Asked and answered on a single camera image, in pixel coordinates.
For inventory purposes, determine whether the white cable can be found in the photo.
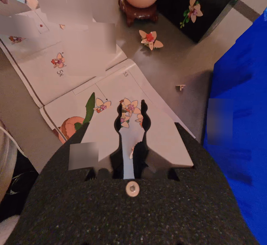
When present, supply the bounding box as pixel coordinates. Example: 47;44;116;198
0;126;28;158

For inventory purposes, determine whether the blue plastic bin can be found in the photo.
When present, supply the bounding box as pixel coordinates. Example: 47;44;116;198
203;7;267;245

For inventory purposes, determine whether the open instruction booklet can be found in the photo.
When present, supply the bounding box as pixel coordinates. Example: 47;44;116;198
0;5;196;145

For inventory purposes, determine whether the toy brick orchid flower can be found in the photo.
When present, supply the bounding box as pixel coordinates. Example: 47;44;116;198
139;30;164;51

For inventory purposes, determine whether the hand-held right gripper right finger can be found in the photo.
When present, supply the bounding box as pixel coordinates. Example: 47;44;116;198
133;99;194;179

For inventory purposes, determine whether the pale pink toy brick petal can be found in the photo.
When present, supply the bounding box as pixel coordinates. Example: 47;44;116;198
21;0;39;10

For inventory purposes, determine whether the black orchid print box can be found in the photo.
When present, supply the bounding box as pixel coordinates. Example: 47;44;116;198
156;0;257;43

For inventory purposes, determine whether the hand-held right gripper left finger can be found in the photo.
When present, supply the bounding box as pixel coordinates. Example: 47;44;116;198
80;103;124;179

